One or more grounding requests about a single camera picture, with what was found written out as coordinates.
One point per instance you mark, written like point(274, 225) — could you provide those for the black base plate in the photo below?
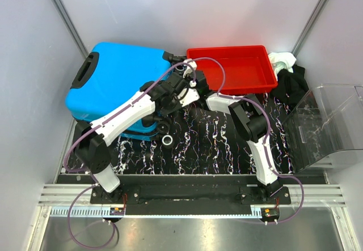
point(216, 209)

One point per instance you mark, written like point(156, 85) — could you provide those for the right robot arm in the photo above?
point(253, 125)

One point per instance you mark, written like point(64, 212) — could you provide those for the blue hard-shell suitcase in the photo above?
point(112, 73)

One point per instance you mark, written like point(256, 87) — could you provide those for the white cloth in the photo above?
point(282, 61)

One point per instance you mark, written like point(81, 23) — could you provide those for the red plastic bin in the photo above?
point(238, 70)

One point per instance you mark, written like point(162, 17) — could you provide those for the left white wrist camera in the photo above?
point(188, 96)

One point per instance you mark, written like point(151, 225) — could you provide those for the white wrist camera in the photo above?
point(188, 96)
point(190, 64)

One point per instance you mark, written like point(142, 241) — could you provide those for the black cloth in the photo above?
point(291, 87)

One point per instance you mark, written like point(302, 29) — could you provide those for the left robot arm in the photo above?
point(151, 104)

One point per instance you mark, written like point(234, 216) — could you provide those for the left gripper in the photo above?
point(166, 112)

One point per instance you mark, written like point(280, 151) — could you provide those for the clear plastic container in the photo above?
point(324, 130)

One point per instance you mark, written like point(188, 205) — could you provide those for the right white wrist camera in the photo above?
point(190, 64)

